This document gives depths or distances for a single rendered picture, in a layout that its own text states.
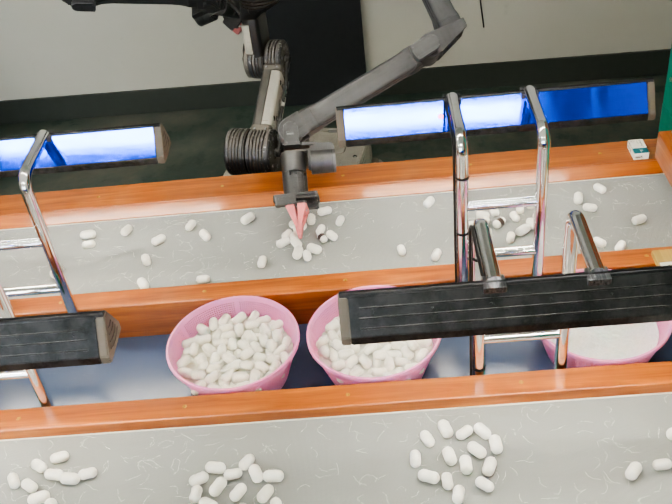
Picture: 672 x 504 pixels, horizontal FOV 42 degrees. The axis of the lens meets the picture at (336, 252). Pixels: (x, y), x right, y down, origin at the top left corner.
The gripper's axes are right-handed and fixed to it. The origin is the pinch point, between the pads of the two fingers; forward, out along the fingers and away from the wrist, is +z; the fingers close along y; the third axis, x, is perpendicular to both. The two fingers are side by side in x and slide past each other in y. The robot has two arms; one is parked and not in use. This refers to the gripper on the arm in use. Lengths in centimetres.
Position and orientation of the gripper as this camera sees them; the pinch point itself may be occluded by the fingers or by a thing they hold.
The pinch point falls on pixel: (300, 234)
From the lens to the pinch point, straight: 201.0
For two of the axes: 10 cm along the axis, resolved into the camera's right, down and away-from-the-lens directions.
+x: 0.8, 2.2, 9.7
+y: 9.9, -1.1, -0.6
